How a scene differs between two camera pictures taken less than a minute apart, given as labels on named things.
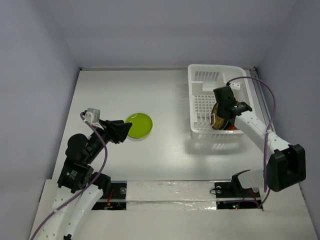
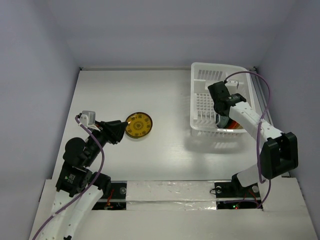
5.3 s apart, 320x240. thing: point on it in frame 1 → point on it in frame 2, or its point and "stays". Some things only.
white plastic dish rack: (203, 79) stays
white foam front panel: (170, 195) stays
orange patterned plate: (217, 122) → (139, 125)
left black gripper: (119, 131) stays
